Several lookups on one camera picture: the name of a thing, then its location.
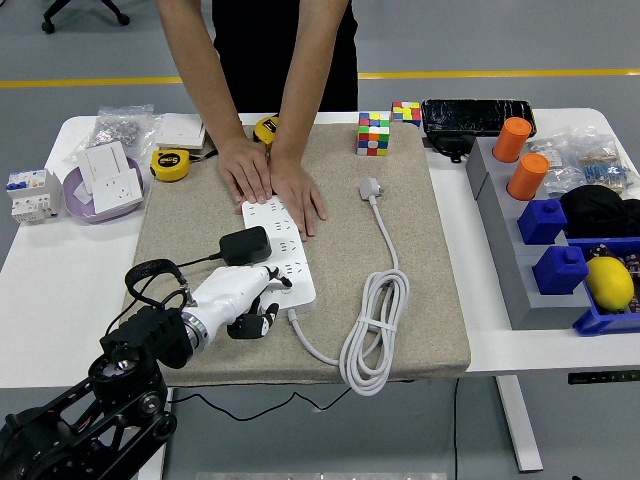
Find black office chair base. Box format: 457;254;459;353
40;0;132;35

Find black plug adapter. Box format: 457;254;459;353
218;225;273;268

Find white circuit breaker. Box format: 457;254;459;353
5;168;64;225

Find grey-brown mat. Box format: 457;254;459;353
122;122;472;389

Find black table control panel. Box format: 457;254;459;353
567;370;640;386

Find yellow lemon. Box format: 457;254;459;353
584;256;635;314

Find black hanging cable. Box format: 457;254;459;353
452;377;461;480

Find white switch on box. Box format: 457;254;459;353
154;112;209;151

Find clear bag of resistors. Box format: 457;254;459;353
574;137;640;197

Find white wall switch panel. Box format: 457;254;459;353
75;140;132;196

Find black wrapped tray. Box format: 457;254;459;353
421;98;539;139

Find small colourful puzzle cube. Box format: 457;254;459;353
390;101;423;128

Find orange cylinder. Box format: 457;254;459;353
506;152;551;202
492;116;533;164

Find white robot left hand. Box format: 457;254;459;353
181;265;294;347

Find yellow tape measure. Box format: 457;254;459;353
252;113;280;151
149;147;193;182

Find clear bag of small parts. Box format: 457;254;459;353
527;125;584;197

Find blue block with knob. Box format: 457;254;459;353
531;244;590;297
517;198;569;246

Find blue plastic bin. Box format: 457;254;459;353
564;237;640;337

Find large colourful puzzle cube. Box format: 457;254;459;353
355;111;392;157

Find white wall socket panel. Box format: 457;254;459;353
91;169;146;215

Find thin black adapter cord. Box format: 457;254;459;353
167;252;354;424

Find person's right hand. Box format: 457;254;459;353
216;135;275;205

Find grey block holder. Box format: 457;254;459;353
465;135;594;331

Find black cloth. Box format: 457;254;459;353
558;184;640;240

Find person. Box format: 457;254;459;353
210;0;360;114

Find purple bowl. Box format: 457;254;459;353
61;155;151;225

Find plastic bag of metal parts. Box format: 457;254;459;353
62;103;166;164

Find black strap device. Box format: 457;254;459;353
423;132;481;165

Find white power strip cord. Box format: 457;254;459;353
285;175;411;397

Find person's left hand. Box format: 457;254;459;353
267;153;327;237

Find white power strip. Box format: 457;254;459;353
241;197;317;319

